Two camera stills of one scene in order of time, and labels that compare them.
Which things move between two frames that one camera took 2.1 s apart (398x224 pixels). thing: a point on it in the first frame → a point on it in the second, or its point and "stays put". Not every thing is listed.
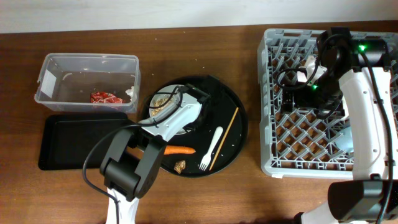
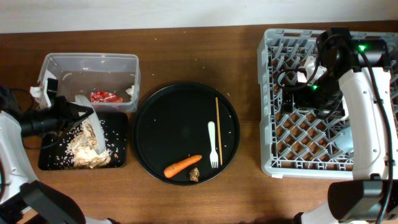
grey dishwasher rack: [297, 144] stays put
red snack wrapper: [98, 97] stays put
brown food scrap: [180, 165] → [194, 175]
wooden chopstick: [224, 137] → [218, 124]
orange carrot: [178, 149] → [173, 168]
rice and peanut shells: [158, 103] → [83, 150]
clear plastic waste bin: [66, 81] stays put
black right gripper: [331, 109] stays put
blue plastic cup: [345, 140] stays put
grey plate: [164, 101] → [97, 132]
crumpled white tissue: [130, 92] stays put
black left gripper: [190, 127] → [64, 109]
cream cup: [311, 71] stays put
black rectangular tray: [64, 139] stays put
